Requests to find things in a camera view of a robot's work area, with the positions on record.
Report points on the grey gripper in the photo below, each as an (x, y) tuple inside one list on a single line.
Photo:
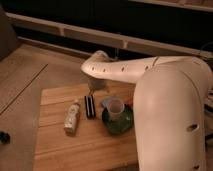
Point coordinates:
[(97, 84)]

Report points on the black eraser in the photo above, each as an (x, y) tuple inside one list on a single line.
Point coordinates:
[(90, 107)]

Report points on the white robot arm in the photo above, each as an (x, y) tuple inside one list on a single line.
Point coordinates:
[(168, 106)]

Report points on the orange marker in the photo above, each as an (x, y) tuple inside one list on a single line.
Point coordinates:
[(129, 101)]

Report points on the small white bottle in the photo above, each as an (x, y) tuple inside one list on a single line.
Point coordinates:
[(72, 117)]

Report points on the green plate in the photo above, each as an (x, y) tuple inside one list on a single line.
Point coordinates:
[(120, 126)]

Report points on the wooden board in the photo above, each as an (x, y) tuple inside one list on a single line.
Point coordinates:
[(92, 147)]

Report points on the black object on floor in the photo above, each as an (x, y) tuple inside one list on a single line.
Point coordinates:
[(4, 137)]

